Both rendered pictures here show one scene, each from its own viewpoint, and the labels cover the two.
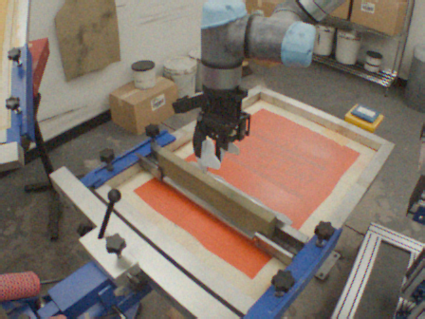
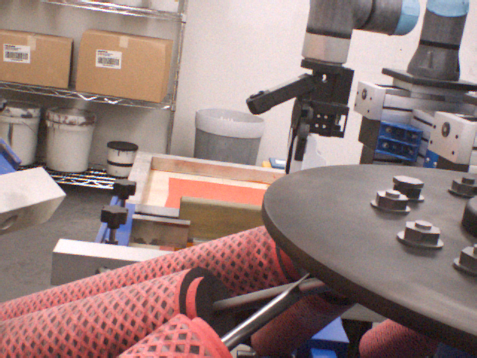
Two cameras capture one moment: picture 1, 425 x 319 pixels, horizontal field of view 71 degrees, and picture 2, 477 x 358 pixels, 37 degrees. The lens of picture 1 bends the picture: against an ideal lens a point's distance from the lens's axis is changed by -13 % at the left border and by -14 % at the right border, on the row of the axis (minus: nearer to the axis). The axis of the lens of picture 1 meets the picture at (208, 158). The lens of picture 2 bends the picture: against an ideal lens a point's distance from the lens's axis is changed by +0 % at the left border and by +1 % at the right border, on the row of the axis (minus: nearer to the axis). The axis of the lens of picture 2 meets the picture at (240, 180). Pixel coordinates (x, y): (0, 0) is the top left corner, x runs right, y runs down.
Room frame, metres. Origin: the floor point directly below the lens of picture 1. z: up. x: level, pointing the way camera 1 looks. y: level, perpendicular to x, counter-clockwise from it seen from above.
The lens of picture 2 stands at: (-0.14, 0.93, 1.41)
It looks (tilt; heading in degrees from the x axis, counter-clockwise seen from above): 14 degrees down; 312
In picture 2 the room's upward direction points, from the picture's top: 9 degrees clockwise
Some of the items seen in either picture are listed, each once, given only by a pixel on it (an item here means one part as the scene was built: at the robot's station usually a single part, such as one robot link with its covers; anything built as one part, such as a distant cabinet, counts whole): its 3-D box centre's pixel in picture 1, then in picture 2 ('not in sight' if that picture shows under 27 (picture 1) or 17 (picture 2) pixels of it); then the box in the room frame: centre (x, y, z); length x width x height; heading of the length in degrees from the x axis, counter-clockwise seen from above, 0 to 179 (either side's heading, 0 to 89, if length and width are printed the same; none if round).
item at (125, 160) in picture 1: (134, 162); (115, 242); (0.76, 0.22, 0.98); 0.30 x 0.05 x 0.07; 137
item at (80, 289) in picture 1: (92, 282); (309, 324); (0.33, 0.23, 1.02); 0.17 x 0.06 x 0.05; 137
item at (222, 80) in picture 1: (222, 72); (325, 50); (0.57, -0.03, 1.34); 0.08 x 0.08 x 0.05
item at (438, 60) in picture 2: not in sight; (435, 59); (0.89, -0.98, 1.31); 0.15 x 0.15 x 0.10
